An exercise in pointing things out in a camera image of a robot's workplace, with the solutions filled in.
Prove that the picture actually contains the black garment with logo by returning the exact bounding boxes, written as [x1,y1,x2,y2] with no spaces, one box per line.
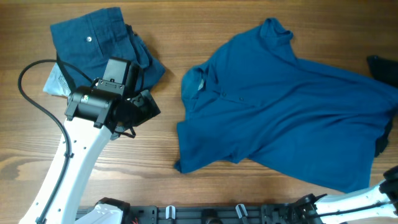
[366,55,397,157]

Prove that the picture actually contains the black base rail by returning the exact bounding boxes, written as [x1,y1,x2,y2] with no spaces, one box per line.
[74,197,349,224]

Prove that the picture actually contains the folded dark blue shorts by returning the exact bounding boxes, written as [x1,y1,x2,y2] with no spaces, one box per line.
[50,7,165,91]

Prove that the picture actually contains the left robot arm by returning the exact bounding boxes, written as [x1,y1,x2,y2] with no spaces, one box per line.
[20,57,160,223]

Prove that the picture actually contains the folded grey garment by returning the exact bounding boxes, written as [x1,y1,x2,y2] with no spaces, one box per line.
[43,63,71,96]

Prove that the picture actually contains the blue polo shirt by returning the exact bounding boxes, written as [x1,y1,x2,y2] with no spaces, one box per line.
[175,18,397,193]

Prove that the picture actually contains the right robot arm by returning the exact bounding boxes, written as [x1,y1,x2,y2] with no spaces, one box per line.
[294,166,397,223]

